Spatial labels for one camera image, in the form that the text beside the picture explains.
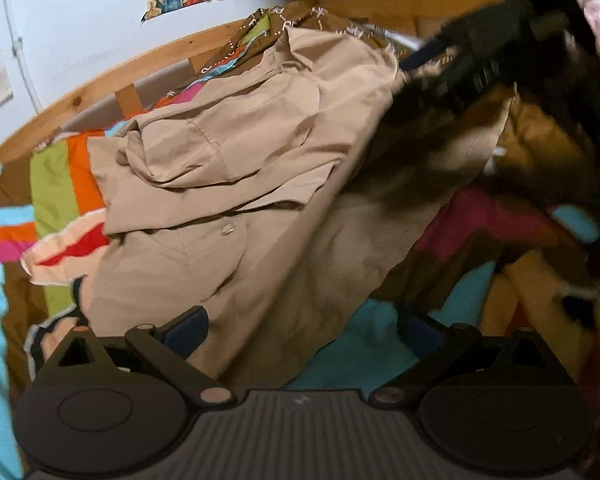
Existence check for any beige trench coat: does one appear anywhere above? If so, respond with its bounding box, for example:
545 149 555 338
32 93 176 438
87 28 512 387

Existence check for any teal cloth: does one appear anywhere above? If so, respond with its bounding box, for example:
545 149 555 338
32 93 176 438
287 205 600 396

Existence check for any dark red garment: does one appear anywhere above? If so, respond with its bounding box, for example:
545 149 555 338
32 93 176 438
414 185 570 262

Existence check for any colourful striped bedspread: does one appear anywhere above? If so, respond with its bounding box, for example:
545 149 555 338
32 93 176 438
0 79 207 480

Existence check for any wooden bed frame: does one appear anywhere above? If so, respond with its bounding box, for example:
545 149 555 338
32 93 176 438
0 0 502 163

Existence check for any white wall cable conduit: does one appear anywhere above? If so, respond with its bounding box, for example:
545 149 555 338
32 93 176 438
0 0 44 116

